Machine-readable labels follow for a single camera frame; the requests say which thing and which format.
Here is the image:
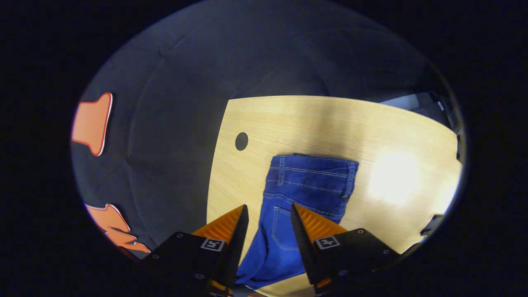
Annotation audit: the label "blue denim jeans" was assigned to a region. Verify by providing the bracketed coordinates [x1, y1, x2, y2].
[235, 153, 359, 290]

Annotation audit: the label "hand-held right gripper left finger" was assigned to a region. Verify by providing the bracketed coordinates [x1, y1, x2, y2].
[149, 204, 250, 297]

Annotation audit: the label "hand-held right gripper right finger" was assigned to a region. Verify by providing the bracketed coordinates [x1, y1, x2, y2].
[290, 203, 401, 293]

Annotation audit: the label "black box-shaped object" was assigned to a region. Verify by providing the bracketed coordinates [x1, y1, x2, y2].
[420, 214, 445, 236]

